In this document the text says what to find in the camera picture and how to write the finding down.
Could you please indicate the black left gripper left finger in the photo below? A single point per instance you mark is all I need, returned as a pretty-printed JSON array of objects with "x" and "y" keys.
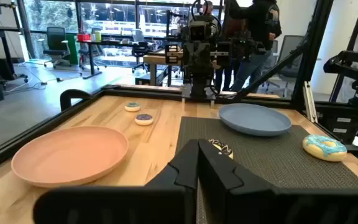
[{"x": 182, "y": 174}]

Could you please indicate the black box with labels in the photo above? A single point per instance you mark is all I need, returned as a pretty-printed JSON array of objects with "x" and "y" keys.
[{"x": 331, "y": 127}]

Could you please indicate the yellow-green container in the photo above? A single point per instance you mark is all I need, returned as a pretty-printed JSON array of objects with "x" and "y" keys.
[{"x": 98, "y": 36}]

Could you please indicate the grey-backed office chair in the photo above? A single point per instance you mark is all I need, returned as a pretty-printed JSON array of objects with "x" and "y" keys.
[{"x": 138, "y": 35}]

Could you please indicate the large chocolate iced donut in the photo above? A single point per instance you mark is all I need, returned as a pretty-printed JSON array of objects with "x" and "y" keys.
[{"x": 225, "y": 148}]

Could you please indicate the large blue iced donut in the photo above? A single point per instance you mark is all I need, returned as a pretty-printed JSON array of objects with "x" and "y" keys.
[{"x": 323, "y": 149}]

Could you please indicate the small purple iced donut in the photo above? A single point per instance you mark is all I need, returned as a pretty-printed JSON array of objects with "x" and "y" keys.
[{"x": 144, "y": 119}]

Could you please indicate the green cabinet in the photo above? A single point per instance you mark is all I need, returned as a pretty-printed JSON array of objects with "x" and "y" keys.
[{"x": 72, "y": 49}]

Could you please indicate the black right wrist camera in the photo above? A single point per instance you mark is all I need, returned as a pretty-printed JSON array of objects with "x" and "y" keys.
[{"x": 197, "y": 31}]

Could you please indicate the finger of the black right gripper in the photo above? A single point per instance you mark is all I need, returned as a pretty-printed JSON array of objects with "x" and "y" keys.
[
  {"x": 191, "y": 57},
  {"x": 205, "y": 57}
]

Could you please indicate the white aluminium bracket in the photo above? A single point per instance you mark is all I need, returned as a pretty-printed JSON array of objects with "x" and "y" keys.
[{"x": 309, "y": 102}]

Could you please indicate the black office chair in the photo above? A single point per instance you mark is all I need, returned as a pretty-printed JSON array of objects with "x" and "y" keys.
[{"x": 56, "y": 40}]

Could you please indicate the black curved bracket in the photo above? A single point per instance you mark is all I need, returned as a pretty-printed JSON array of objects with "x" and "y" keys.
[{"x": 65, "y": 98}]

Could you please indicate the small blue sprinkled donut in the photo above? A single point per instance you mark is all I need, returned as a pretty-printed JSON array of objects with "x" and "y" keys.
[{"x": 132, "y": 107}]

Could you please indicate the pink round plate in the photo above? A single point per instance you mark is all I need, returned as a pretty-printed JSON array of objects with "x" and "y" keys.
[{"x": 70, "y": 155}]

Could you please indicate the blue round plate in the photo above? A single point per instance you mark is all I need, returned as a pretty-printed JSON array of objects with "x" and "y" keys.
[{"x": 253, "y": 119}]

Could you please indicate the black background robot arm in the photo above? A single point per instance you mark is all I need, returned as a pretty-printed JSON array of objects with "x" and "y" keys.
[
  {"x": 244, "y": 46},
  {"x": 353, "y": 65}
]

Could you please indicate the wooden work table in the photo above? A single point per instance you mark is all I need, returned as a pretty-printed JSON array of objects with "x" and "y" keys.
[{"x": 154, "y": 59}]

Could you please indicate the grey woven placemat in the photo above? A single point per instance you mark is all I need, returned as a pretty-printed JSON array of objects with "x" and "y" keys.
[{"x": 275, "y": 161}]

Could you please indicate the person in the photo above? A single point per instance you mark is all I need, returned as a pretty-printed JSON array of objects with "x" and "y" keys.
[
  {"x": 209, "y": 7},
  {"x": 259, "y": 25}
]

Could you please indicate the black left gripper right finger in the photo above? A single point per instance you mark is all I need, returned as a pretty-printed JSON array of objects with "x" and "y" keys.
[{"x": 219, "y": 177}]

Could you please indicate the black standing desk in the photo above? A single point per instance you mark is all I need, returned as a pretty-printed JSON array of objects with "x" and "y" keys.
[{"x": 6, "y": 53}]

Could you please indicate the grey office chair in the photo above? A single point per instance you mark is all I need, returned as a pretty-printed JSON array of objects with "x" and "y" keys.
[{"x": 291, "y": 46}]

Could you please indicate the red box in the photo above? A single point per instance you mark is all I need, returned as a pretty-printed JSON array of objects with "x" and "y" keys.
[{"x": 84, "y": 37}]

